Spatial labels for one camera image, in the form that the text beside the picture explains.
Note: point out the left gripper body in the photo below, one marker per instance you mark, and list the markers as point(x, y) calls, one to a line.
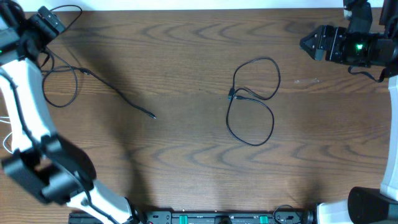
point(45, 23)

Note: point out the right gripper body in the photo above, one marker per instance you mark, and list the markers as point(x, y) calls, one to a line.
point(329, 43)

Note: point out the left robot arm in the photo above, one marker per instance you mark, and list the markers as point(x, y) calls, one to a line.
point(45, 164)

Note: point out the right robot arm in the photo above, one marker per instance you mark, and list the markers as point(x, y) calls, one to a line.
point(374, 55)

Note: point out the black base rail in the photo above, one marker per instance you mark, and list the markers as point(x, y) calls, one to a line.
point(284, 217)

